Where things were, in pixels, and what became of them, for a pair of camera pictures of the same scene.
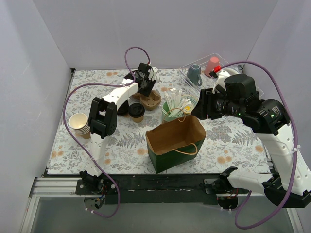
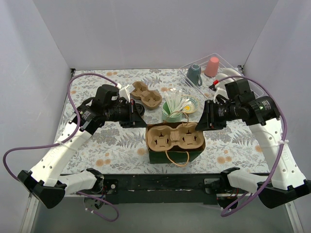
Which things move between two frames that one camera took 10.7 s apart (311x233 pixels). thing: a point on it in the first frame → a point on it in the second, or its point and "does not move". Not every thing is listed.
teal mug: [194, 74] does not move
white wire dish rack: [208, 72] does not move
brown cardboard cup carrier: [149, 103] does not move
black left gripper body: [147, 85] → [131, 114]
